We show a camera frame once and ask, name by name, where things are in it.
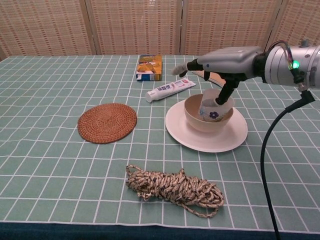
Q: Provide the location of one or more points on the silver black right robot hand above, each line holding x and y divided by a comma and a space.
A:
230, 61

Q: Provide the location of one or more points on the white floral paper cup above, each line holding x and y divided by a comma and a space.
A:
212, 113

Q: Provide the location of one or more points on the off-white bowl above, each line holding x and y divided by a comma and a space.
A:
200, 122

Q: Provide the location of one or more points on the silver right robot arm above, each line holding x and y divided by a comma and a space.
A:
277, 67

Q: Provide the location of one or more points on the kraft spiral notebook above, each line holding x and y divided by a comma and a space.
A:
216, 78

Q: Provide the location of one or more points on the white round plate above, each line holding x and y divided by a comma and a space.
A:
225, 142

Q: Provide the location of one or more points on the white toothpaste tube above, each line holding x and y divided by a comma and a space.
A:
167, 90

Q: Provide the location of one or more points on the orange blue snack box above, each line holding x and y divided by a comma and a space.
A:
150, 67

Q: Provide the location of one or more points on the bamboo folding screen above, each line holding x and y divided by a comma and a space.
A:
135, 27

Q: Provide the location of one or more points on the brown woven round coaster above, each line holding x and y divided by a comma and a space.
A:
107, 123

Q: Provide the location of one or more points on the green checked tablecloth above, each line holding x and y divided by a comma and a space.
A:
50, 162

